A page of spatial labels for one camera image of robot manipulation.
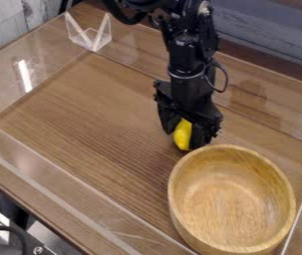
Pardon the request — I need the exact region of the clear acrylic tray enclosure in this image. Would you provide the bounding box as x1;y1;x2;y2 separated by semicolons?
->
0;19;302;255

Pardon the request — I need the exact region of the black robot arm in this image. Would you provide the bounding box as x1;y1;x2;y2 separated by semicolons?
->
102;0;225;150

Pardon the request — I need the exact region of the black cable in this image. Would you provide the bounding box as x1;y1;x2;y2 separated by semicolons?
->
0;224;28;255

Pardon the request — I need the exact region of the yellow lemon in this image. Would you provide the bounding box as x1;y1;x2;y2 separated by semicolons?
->
172;119;191;150

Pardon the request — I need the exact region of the brown wooden bowl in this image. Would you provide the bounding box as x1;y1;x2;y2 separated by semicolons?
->
167;144;297;255

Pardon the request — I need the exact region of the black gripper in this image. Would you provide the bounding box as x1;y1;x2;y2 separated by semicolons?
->
152;66;222;150

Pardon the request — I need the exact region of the black table frame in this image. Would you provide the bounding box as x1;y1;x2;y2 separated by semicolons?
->
0;190;84;255

